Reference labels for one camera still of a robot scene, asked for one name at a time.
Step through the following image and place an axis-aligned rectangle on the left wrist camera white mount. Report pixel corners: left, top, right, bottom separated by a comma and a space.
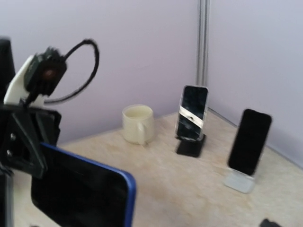
3, 47, 68, 109

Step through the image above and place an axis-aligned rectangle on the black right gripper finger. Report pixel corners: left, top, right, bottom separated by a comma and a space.
259, 218, 281, 227

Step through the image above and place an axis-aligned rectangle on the black folding phone stand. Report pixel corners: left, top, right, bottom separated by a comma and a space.
176, 134, 207, 158

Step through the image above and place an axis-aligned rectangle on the left aluminium frame post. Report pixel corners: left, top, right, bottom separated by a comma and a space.
196, 0, 211, 86

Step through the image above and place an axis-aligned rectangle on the black phone silver case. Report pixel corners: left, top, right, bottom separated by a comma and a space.
175, 85, 209, 141

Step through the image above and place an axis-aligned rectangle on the black camera cable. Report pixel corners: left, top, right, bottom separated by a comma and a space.
44, 39, 100, 105

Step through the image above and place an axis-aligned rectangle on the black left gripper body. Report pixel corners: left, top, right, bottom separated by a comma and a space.
0, 104, 62, 175

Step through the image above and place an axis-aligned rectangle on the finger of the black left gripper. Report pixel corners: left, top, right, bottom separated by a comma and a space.
9, 113, 47, 179

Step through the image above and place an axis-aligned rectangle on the cream ceramic mug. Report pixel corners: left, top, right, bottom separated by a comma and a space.
122, 105, 155, 146

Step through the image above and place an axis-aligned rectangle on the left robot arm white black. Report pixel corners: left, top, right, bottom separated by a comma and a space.
0, 37, 67, 179

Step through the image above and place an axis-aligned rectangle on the white folding phone stand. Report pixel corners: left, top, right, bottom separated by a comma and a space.
223, 169, 255, 194

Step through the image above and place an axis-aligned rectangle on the blue phone underneath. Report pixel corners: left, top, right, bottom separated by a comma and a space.
31, 143, 136, 227

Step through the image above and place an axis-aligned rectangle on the clear phone case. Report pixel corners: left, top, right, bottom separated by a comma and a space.
227, 109, 272, 176

